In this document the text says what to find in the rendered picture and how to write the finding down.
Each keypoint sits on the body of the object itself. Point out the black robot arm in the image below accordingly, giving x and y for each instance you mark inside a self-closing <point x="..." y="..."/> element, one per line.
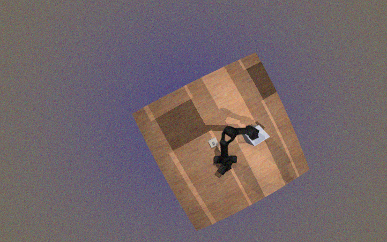
<point x="232" y="132"/>

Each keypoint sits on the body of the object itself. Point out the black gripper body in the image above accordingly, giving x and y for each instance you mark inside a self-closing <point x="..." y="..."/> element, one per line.
<point x="216" y="159"/>

